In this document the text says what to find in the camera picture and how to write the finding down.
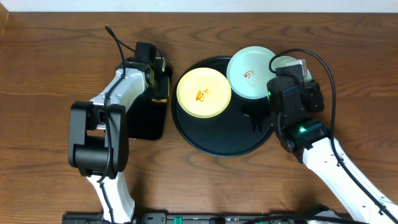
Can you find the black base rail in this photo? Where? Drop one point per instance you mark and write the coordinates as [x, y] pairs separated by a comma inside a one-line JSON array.
[[163, 217]]

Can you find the black rectangular tray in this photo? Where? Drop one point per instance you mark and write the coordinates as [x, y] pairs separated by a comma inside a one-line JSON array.
[[146, 119]]

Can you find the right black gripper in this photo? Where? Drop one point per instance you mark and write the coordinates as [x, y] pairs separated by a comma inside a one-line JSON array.
[[313, 92]]

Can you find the light blue plate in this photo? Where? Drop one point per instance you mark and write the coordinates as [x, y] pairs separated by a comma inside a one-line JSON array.
[[248, 72], [284, 61]]

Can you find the yellow plate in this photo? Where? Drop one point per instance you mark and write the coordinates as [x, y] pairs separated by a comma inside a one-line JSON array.
[[203, 92]]

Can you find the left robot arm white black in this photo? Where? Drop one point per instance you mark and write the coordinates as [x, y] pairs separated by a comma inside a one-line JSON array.
[[98, 143]]

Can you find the yellow green scrub sponge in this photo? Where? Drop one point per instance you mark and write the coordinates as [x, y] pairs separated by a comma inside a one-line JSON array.
[[159, 100]]

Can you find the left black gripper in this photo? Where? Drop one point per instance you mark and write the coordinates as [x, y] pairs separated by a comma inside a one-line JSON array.
[[165, 86]]

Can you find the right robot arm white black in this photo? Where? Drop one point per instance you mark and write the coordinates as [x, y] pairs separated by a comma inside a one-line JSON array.
[[313, 145]]

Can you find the black round tray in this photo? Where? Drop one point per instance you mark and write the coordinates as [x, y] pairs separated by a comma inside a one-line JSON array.
[[242, 127]]

